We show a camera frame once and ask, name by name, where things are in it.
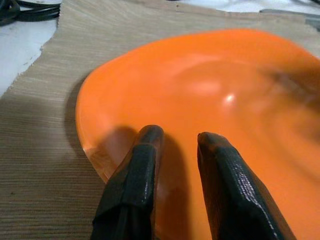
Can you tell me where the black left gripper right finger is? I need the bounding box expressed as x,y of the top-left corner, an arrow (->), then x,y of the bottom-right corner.
196,131 -> 297,240

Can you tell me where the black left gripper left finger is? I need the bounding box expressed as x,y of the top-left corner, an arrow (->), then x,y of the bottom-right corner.
92,124 -> 165,240

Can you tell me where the orange plate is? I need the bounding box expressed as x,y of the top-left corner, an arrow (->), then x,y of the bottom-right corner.
74,29 -> 320,240

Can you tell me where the beige ribbed cloth mat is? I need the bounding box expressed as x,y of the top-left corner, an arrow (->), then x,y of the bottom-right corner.
0,0 -> 320,240

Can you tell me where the black power strip cable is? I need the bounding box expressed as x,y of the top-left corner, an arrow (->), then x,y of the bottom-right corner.
0,0 -> 62,27

